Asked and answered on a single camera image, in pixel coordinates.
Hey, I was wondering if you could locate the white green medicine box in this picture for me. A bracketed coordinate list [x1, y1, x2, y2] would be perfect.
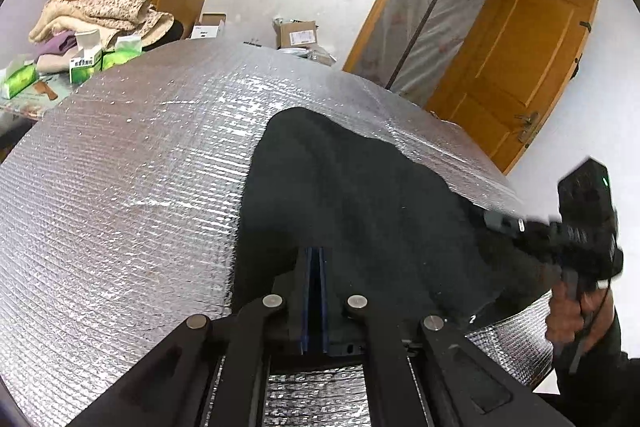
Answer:
[67, 29, 104, 86]

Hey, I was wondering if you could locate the clear plastic door curtain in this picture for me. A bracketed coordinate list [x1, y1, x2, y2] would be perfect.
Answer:
[351, 0, 497, 108]

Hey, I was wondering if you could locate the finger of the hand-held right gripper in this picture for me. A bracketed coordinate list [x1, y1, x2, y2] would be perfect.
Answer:
[482, 211, 526, 239]

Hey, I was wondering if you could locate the metal door handle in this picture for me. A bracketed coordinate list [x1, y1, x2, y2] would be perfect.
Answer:
[514, 111, 542, 146]

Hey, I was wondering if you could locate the person's right hand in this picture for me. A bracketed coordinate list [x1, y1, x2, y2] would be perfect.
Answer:
[544, 277, 617, 349]

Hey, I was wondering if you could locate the black fleece garment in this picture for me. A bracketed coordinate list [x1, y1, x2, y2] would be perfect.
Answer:
[231, 107, 562, 349]

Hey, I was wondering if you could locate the green tissue pack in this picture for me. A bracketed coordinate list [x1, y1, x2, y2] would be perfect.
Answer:
[101, 35, 144, 71]
[1, 56, 39, 101]

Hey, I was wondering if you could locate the person's right forearm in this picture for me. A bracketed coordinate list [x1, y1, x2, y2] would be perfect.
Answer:
[554, 307, 640, 410]

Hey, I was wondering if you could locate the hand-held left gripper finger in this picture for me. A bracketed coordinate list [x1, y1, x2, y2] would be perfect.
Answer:
[67, 247, 319, 427]
[319, 247, 576, 427]

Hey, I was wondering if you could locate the brown cardboard box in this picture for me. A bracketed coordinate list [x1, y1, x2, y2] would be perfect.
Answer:
[271, 19, 322, 54]

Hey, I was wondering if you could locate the white open box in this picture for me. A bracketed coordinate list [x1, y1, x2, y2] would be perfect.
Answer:
[189, 12, 228, 41]

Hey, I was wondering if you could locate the wooden door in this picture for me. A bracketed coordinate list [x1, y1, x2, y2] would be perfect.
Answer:
[424, 0, 601, 176]

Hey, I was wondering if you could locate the silver foil mat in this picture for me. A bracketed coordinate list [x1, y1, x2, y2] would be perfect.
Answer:
[0, 39, 562, 427]

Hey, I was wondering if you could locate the beige floral cloth pile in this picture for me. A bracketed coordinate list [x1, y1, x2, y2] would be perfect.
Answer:
[27, 0, 176, 54]

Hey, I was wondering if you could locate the purple cloth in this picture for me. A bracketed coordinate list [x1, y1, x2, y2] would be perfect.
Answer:
[34, 31, 77, 58]

